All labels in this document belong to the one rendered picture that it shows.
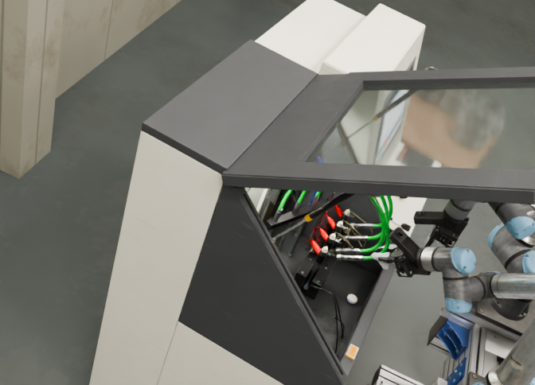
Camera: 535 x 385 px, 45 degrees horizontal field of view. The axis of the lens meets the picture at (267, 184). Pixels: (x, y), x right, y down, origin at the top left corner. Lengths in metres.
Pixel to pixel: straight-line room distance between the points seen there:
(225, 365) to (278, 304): 0.41
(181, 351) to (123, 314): 0.25
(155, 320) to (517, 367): 1.19
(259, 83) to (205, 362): 0.99
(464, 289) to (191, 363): 1.00
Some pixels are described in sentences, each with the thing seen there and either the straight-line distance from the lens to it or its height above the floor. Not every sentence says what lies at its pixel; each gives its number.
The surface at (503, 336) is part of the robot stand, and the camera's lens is 2.62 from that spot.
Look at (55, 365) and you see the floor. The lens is 3.09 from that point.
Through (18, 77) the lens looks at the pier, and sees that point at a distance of 3.43.
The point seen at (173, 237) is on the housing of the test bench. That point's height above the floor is 1.15.
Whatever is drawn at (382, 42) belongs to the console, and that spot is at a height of 1.55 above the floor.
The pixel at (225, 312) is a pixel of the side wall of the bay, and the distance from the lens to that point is 2.15.
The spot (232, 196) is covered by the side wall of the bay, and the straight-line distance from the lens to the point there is 1.83.
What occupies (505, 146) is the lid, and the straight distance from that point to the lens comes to 1.75.
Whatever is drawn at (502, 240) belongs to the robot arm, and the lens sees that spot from 2.51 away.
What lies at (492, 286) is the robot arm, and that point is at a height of 1.37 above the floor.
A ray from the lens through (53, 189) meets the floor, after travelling 3.79.
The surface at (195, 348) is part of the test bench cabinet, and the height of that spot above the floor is 0.71.
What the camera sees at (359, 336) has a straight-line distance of 2.29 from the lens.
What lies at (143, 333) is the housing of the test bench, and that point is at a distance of 2.46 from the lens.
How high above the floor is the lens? 2.63
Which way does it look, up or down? 39 degrees down
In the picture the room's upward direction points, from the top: 21 degrees clockwise
